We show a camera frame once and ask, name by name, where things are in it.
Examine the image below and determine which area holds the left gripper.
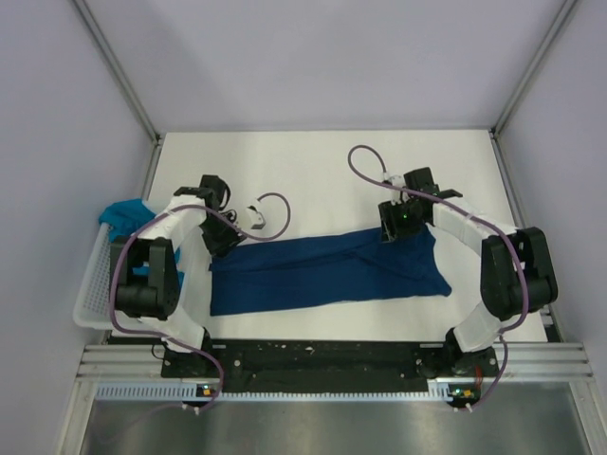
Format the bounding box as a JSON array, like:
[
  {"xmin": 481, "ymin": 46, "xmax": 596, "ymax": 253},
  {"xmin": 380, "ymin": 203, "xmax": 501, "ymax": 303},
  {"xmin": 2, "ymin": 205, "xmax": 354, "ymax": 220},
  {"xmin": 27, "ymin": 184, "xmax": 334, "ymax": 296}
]
[{"xmin": 198, "ymin": 212, "xmax": 246, "ymax": 260}]

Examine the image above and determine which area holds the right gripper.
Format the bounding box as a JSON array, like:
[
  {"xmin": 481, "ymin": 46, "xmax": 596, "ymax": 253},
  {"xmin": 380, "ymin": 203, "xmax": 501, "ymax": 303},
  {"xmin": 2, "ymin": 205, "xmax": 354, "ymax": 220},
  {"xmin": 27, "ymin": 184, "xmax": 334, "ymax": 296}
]
[{"xmin": 378, "ymin": 197, "xmax": 424, "ymax": 243}]

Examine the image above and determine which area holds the dark blue t shirt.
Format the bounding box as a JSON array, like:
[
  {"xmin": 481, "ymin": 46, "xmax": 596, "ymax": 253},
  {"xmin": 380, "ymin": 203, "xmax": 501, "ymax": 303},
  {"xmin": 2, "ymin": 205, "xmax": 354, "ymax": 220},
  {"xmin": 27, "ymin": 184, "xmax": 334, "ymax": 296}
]
[{"xmin": 210, "ymin": 228, "xmax": 451, "ymax": 317}]

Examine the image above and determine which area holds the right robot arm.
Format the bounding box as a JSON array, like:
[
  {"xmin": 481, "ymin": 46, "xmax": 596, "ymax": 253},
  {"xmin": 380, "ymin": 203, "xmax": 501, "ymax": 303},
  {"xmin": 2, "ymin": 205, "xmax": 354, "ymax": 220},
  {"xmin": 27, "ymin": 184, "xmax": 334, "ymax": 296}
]
[{"xmin": 378, "ymin": 168, "xmax": 559, "ymax": 375}]

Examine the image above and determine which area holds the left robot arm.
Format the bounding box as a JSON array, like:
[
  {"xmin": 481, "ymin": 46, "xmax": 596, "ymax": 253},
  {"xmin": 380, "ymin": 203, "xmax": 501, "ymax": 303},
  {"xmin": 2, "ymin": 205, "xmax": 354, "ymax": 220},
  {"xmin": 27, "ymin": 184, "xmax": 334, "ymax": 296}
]
[{"xmin": 110, "ymin": 174, "xmax": 244, "ymax": 376}]

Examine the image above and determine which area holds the teal t shirt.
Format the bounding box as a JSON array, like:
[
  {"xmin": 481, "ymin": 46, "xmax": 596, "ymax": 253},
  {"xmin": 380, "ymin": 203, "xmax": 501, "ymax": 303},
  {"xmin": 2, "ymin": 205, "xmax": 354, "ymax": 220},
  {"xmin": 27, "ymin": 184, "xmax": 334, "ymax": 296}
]
[{"xmin": 97, "ymin": 198, "xmax": 186, "ymax": 285}]

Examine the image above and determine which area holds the white plastic basket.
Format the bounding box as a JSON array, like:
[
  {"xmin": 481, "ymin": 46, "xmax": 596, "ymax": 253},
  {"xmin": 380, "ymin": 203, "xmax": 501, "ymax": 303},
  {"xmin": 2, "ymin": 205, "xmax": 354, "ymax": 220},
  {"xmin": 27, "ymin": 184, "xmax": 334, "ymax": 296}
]
[{"xmin": 72, "ymin": 203, "xmax": 191, "ymax": 331}]

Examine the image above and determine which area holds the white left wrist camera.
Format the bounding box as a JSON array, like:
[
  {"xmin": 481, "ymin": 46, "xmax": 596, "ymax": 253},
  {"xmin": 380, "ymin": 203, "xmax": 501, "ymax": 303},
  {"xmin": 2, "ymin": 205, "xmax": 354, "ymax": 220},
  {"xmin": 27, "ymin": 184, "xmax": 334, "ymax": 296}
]
[{"xmin": 243, "ymin": 199, "xmax": 267, "ymax": 230}]

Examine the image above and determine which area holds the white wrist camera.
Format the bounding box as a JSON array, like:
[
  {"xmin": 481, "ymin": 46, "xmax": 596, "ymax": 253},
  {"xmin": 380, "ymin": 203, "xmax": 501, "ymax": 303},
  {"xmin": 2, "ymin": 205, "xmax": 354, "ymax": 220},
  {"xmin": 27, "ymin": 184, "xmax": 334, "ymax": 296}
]
[
  {"xmin": 382, "ymin": 173, "xmax": 405, "ymax": 188},
  {"xmin": 243, "ymin": 199, "xmax": 267, "ymax": 230}
]

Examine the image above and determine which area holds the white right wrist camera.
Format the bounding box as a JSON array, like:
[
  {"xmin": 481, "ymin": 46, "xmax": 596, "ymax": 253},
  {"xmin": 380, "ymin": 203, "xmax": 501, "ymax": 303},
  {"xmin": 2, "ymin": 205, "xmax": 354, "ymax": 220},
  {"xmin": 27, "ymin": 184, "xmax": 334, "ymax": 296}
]
[{"xmin": 382, "ymin": 173, "xmax": 405, "ymax": 188}]

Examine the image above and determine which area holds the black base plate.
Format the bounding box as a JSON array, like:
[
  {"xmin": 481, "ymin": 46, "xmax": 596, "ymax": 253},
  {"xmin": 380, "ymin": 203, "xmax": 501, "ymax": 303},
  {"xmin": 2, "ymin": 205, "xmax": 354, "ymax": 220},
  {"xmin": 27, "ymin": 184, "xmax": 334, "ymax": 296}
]
[{"xmin": 161, "ymin": 339, "xmax": 498, "ymax": 393}]

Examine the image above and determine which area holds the aluminium front rail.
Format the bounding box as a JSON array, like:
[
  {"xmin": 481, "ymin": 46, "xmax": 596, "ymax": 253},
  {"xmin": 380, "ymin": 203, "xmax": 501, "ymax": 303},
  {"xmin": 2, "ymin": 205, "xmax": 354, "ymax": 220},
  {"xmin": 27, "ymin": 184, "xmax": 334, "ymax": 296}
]
[{"xmin": 76, "ymin": 345, "xmax": 164, "ymax": 381}]

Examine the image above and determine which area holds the grey slotted cable duct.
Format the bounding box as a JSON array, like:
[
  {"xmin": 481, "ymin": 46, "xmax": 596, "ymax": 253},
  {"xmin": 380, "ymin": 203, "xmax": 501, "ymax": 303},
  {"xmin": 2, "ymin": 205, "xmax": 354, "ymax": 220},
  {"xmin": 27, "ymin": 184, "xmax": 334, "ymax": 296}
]
[{"xmin": 96, "ymin": 381, "xmax": 451, "ymax": 403}]

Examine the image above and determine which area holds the left aluminium frame post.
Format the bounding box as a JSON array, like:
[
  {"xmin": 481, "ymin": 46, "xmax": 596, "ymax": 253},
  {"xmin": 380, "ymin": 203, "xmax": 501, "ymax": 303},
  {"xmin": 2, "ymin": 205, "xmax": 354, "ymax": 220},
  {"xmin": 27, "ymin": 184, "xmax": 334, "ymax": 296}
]
[{"xmin": 69, "ymin": 0, "xmax": 160, "ymax": 144}]

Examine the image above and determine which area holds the aluminium frame post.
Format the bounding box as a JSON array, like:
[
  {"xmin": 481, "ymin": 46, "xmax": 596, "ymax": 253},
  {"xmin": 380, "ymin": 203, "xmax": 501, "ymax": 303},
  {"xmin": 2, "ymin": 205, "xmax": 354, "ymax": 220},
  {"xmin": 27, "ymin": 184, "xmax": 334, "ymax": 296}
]
[
  {"xmin": 490, "ymin": 0, "xmax": 580, "ymax": 140},
  {"xmin": 69, "ymin": 0, "xmax": 160, "ymax": 144}
]

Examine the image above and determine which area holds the right aluminium frame post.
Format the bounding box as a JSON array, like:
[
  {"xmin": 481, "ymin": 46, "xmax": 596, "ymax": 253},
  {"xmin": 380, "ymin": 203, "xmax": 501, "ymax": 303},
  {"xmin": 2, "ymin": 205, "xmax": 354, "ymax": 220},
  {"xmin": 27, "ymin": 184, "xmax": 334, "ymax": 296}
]
[{"xmin": 490, "ymin": 0, "xmax": 580, "ymax": 140}]

